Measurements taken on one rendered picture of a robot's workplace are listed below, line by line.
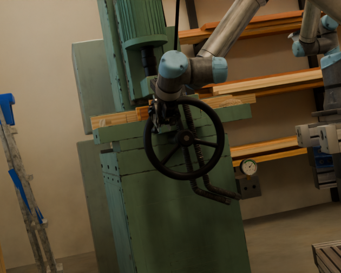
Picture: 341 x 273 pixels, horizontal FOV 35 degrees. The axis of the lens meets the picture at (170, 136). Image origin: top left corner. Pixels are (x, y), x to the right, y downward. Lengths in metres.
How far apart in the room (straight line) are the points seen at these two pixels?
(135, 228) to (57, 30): 2.77
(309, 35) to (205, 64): 1.10
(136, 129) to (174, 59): 0.58
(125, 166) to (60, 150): 2.46
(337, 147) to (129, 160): 0.74
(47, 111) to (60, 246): 1.08
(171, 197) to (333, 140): 0.64
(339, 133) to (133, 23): 0.89
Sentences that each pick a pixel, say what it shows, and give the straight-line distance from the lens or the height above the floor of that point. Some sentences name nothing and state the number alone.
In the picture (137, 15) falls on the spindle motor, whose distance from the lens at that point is 2.17.
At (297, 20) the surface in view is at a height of 1.53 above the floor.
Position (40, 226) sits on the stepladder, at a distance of 2.73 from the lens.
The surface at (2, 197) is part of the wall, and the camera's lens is 4.48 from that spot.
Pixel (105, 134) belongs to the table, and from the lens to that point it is 1.99.
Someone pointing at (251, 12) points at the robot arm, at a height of 1.16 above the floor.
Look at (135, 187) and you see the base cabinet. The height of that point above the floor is 0.66.
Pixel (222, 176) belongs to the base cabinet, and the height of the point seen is 0.64.
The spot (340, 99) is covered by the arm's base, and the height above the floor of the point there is 0.85.
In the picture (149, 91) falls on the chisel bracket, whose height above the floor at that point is 1.01.
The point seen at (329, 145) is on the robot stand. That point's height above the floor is 0.71.
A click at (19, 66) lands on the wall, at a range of 4.50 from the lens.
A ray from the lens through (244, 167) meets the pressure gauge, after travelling 2.06.
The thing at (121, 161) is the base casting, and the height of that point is 0.76.
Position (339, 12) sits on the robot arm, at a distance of 1.70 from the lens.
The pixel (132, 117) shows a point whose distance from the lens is 2.17.
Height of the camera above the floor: 0.84
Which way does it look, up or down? level
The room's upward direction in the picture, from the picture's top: 10 degrees counter-clockwise
